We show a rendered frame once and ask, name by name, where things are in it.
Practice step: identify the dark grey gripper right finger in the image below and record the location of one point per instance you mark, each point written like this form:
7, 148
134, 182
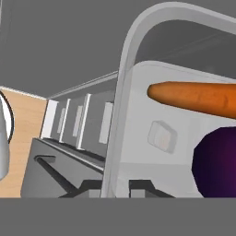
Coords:
139, 185

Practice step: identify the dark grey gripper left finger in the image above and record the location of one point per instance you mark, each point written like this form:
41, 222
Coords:
89, 186

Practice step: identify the clear plastic vegetable container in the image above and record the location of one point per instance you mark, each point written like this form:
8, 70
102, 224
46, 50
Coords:
135, 129

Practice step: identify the dark purple eggplant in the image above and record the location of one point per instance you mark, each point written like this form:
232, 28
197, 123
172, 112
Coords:
218, 166

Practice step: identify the orange carrot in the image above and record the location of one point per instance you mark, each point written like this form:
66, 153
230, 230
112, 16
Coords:
196, 96

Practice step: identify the grey and white cupboard run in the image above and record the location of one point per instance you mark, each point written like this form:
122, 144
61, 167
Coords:
92, 123

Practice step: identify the silver rounded appliance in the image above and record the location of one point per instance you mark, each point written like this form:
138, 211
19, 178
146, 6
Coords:
3, 144

